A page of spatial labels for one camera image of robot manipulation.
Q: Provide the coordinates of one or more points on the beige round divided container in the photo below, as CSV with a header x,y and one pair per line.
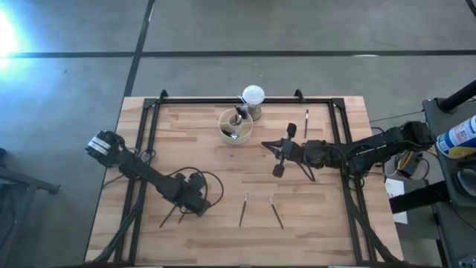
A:
x,y
241,140

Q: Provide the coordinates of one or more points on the grey lamp base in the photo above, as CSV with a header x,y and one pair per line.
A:
x,y
256,113

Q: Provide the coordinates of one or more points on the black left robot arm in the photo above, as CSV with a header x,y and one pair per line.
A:
x,y
148,175

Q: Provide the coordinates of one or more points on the black power box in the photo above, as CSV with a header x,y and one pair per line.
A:
x,y
411,167

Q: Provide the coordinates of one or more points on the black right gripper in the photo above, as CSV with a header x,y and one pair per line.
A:
x,y
295,150

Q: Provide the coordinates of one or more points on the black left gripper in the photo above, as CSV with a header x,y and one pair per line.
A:
x,y
191,193

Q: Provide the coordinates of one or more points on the black frame bracket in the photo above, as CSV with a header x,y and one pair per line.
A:
x,y
298,95
163,94

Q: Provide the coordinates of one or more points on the grey rounded device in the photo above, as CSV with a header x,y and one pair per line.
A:
x,y
468,181

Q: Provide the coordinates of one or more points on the grey cart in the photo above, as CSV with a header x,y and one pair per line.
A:
x,y
455,231

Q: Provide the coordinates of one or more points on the white paper sheet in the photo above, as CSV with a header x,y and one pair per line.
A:
x,y
394,188

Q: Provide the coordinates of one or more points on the black metal stand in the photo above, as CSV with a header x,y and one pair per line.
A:
x,y
37,183

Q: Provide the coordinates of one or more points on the white light bulb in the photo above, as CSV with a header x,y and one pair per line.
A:
x,y
253,95

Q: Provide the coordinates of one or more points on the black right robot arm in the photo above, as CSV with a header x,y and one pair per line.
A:
x,y
372,152

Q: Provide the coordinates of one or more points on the black aluminium table frame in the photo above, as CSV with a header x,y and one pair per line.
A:
x,y
279,101

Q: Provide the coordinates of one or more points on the blue white yellow spray can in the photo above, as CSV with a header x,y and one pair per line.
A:
x,y
457,137

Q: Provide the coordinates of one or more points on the black pole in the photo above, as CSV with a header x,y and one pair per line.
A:
x,y
459,96

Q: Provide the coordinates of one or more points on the black flat bar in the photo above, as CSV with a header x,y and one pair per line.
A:
x,y
420,197

